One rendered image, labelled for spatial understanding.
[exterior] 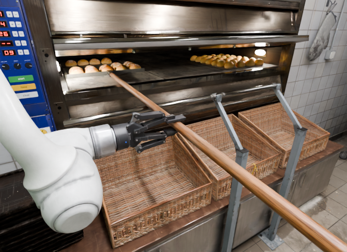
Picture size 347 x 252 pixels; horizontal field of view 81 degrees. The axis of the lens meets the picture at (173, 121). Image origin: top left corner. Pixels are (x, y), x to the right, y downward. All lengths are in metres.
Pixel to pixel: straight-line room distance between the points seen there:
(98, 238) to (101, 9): 1.10
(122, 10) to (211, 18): 0.57
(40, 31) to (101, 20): 0.28
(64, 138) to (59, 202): 0.19
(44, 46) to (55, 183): 0.84
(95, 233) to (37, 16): 1.02
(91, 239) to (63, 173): 0.79
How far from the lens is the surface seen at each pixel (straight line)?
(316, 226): 0.41
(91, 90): 1.20
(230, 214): 1.28
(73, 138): 0.55
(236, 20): 1.62
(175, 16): 1.33
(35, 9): 1.16
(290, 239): 2.03
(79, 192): 0.40
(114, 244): 1.09
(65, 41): 1.01
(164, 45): 1.12
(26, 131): 0.40
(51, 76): 1.17
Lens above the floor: 1.47
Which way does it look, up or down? 24 degrees down
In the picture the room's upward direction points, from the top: straight up
